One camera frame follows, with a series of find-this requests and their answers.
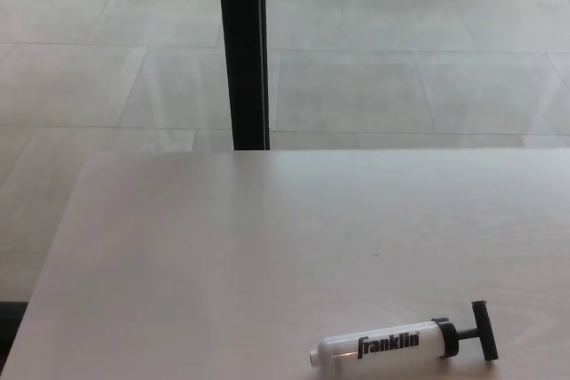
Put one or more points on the white Franklin air pump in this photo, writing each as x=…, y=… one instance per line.
x=338, y=347

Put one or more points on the black vertical window post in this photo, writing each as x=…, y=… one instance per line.
x=242, y=50

